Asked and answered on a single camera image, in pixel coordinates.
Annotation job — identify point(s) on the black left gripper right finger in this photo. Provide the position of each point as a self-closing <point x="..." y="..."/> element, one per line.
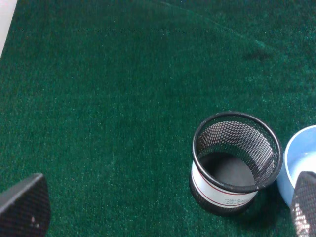
<point x="303" y="206"/>

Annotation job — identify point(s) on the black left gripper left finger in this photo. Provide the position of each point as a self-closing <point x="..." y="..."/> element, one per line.
<point x="25" y="209"/>

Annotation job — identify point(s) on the light blue bowl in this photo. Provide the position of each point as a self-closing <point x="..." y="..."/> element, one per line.
<point x="299" y="155"/>

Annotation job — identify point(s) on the black mesh pen holder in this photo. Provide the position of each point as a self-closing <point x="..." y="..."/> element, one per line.
<point x="235" y="155"/>

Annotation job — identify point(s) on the green felt table cloth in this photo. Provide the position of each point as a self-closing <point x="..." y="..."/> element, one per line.
<point x="103" y="97"/>

